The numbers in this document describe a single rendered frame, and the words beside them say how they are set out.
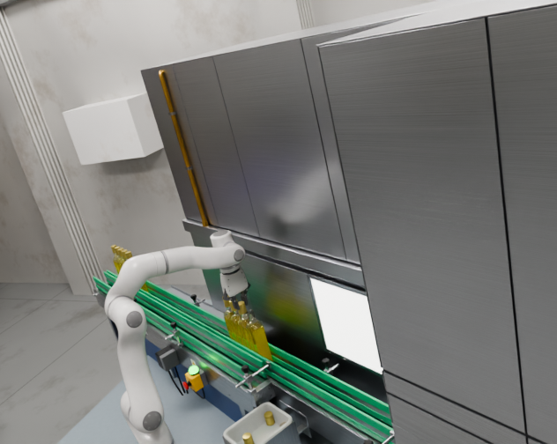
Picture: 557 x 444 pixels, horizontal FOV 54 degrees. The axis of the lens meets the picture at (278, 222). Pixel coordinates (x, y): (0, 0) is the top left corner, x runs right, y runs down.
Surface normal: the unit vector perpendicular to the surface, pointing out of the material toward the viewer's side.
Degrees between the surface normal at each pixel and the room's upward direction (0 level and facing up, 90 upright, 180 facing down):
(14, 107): 90
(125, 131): 90
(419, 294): 90
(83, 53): 90
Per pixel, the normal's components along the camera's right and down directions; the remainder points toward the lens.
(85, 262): 0.88, -0.04
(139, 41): -0.42, 0.40
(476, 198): -0.76, 0.38
